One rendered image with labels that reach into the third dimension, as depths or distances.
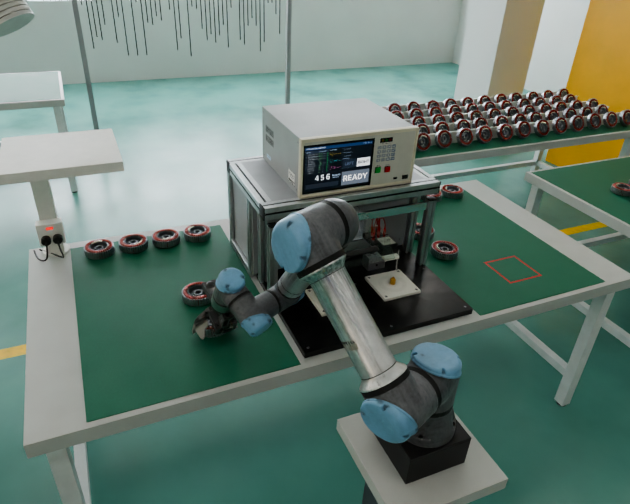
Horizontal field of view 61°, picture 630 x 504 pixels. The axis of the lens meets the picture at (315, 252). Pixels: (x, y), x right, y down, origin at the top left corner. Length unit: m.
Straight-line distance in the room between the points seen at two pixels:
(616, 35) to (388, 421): 4.57
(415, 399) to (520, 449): 1.47
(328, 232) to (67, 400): 0.91
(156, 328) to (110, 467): 0.80
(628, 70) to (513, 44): 1.07
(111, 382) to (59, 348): 0.25
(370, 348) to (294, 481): 1.25
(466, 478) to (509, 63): 4.71
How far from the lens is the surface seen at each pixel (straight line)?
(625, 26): 5.32
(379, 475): 1.43
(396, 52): 9.32
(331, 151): 1.76
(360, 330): 1.14
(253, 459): 2.38
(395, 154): 1.89
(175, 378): 1.65
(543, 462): 2.61
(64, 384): 1.72
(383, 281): 1.99
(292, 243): 1.11
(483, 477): 1.49
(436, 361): 1.25
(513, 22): 5.63
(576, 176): 3.38
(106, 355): 1.77
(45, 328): 1.94
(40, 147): 2.08
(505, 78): 5.75
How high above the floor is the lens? 1.89
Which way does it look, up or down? 31 degrees down
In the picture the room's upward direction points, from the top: 3 degrees clockwise
